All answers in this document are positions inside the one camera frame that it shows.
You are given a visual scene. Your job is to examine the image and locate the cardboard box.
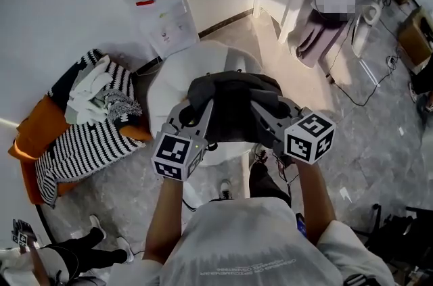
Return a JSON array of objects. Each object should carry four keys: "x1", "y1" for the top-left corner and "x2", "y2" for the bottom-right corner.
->
[{"x1": 397, "y1": 5, "x2": 433, "y2": 74}]

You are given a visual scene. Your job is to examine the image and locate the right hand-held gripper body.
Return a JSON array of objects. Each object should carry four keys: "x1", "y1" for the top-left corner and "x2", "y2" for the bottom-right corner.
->
[{"x1": 272, "y1": 111, "x2": 337, "y2": 166}]

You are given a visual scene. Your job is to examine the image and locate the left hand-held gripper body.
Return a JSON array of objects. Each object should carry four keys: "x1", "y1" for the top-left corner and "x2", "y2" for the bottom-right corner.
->
[{"x1": 151, "y1": 123, "x2": 208, "y2": 182}]

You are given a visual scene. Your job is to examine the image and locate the pile of white clothes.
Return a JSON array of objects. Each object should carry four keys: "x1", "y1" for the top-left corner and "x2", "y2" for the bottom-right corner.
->
[{"x1": 64, "y1": 54, "x2": 114, "y2": 126}]

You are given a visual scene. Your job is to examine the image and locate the white egg-shaped chair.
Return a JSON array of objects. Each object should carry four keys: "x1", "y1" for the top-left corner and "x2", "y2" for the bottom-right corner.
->
[{"x1": 147, "y1": 40, "x2": 264, "y2": 168}]

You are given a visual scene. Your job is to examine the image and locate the person's white T-shirt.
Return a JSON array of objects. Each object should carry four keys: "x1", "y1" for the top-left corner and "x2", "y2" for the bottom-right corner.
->
[{"x1": 111, "y1": 196, "x2": 396, "y2": 286}]

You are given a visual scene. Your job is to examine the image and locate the person's black trousers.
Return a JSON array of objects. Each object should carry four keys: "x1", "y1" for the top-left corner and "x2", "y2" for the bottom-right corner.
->
[{"x1": 248, "y1": 161, "x2": 292, "y2": 208}]

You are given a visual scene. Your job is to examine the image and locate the person's shoe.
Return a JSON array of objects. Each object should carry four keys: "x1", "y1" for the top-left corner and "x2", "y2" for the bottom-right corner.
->
[
  {"x1": 219, "y1": 178, "x2": 234, "y2": 201},
  {"x1": 250, "y1": 142, "x2": 269, "y2": 166}
]

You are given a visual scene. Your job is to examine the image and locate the grey fringed textile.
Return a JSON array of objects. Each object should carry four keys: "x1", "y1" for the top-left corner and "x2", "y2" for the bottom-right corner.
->
[{"x1": 101, "y1": 90, "x2": 143, "y2": 122}]

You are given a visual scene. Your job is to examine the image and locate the person's left forearm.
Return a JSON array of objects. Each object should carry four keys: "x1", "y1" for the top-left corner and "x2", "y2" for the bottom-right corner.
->
[{"x1": 141, "y1": 174, "x2": 187, "y2": 265}]

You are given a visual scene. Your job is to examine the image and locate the dark grey backpack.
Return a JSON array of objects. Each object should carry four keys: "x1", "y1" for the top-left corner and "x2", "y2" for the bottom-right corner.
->
[{"x1": 187, "y1": 70, "x2": 281, "y2": 143}]

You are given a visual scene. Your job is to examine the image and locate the person's left shoe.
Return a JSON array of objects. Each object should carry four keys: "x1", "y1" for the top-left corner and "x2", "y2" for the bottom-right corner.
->
[{"x1": 219, "y1": 178, "x2": 234, "y2": 201}]

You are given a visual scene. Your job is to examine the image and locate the black floor cable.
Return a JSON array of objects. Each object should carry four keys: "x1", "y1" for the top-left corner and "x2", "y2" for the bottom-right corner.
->
[{"x1": 326, "y1": 37, "x2": 403, "y2": 107}]

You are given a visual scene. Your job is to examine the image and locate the orange chair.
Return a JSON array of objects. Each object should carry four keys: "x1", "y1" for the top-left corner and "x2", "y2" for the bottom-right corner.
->
[{"x1": 8, "y1": 93, "x2": 153, "y2": 206}]

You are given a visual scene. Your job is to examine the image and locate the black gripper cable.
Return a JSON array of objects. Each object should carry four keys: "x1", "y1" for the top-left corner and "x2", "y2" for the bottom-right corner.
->
[{"x1": 270, "y1": 156, "x2": 300, "y2": 199}]

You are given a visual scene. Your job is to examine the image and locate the white toilet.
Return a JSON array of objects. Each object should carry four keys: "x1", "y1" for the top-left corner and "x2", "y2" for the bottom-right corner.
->
[{"x1": 351, "y1": 2, "x2": 383, "y2": 57}]

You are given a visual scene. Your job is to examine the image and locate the black-and-white striped blanket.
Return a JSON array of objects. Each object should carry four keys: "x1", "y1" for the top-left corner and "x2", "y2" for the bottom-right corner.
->
[{"x1": 35, "y1": 48, "x2": 146, "y2": 208}]

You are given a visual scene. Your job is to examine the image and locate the black metal frame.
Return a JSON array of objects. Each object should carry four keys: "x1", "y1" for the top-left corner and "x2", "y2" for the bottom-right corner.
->
[{"x1": 351, "y1": 203, "x2": 433, "y2": 286}]

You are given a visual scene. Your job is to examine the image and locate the person's right forearm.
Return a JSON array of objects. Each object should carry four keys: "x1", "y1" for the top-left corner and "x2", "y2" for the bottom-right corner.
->
[{"x1": 291, "y1": 158, "x2": 338, "y2": 247}]

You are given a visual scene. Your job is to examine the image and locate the person's right shoe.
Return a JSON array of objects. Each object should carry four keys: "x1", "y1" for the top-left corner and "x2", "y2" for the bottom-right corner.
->
[{"x1": 250, "y1": 142, "x2": 269, "y2": 166}]

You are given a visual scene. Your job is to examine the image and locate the white water dispenser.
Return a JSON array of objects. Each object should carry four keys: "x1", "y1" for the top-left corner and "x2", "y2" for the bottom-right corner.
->
[{"x1": 127, "y1": 0, "x2": 201, "y2": 59}]

